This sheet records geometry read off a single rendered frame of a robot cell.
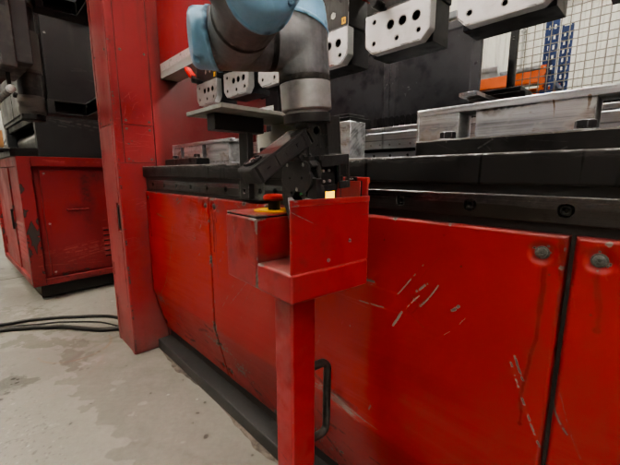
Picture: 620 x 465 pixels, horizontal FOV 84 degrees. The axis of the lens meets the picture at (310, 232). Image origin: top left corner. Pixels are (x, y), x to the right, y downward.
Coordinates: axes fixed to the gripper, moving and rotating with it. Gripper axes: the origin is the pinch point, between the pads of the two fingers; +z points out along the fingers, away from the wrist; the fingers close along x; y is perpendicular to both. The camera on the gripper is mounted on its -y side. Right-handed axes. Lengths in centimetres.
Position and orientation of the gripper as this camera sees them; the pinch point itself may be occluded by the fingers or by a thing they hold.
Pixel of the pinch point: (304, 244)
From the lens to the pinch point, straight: 55.4
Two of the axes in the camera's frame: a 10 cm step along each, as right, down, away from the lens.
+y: 7.7, -1.9, 6.0
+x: -6.3, -1.3, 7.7
